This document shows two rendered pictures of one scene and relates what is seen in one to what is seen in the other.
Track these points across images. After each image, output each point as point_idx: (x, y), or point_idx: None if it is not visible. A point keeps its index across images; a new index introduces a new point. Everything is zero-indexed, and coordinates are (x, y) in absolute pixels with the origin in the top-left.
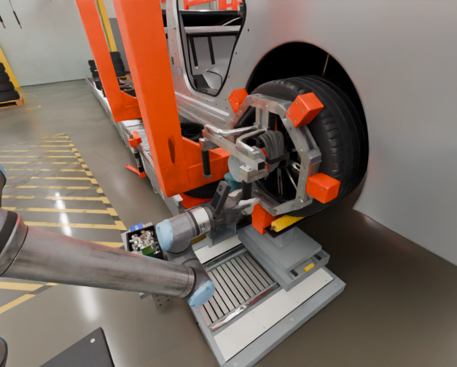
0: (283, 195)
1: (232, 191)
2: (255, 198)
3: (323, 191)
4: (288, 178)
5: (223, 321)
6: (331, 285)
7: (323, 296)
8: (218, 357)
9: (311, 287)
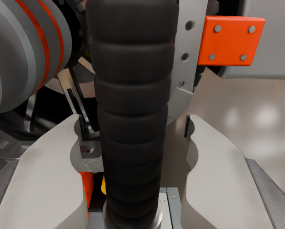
0: (92, 124)
1: (3, 185)
2: (197, 118)
3: (253, 34)
4: (64, 101)
5: None
6: (172, 200)
7: (179, 218)
8: None
9: (164, 223)
